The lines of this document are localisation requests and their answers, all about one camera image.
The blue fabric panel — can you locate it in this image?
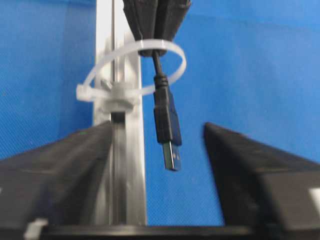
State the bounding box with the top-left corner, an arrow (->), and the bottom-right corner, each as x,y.
0,0 -> 320,225

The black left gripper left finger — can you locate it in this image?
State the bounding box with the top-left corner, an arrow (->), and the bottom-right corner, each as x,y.
0,121 -> 112,233

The aluminium frame rail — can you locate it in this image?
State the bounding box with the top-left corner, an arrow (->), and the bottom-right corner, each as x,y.
92,0 -> 147,225

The white zip tie mount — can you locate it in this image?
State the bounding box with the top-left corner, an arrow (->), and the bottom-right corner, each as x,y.
100,80 -> 141,114

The white zip tie loop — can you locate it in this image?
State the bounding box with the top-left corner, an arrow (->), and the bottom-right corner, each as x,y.
75,39 -> 187,102

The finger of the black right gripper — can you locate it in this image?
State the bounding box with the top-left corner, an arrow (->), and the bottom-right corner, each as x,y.
123,0 -> 158,40
154,0 -> 192,41

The black USB cable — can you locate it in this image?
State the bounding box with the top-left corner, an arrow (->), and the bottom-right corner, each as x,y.
138,47 -> 183,173

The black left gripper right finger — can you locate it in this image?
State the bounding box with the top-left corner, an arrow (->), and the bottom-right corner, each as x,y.
203,122 -> 320,235

